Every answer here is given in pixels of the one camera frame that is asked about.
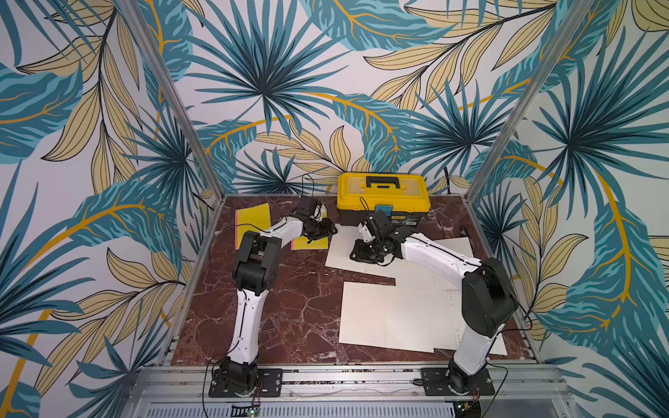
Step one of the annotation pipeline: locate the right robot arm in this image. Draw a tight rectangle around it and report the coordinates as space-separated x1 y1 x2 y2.
349 211 519 395

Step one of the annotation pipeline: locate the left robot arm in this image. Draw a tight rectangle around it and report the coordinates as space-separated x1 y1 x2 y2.
209 196 337 398

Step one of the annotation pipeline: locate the yellow black toolbox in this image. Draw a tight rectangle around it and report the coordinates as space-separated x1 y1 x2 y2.
337 172 431 226

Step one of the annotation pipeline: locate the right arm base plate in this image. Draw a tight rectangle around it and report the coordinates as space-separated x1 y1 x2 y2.
420 367 496 396

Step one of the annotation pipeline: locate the aluminium front rail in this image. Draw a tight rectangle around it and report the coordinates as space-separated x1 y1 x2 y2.
121 362 579 417

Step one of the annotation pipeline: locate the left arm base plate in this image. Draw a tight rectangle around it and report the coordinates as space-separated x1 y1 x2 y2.
207 367 283 398

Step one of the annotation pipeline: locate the yellow cover notebook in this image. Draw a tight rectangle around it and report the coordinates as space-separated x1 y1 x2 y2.
291 207 333 251
234 203 271 249

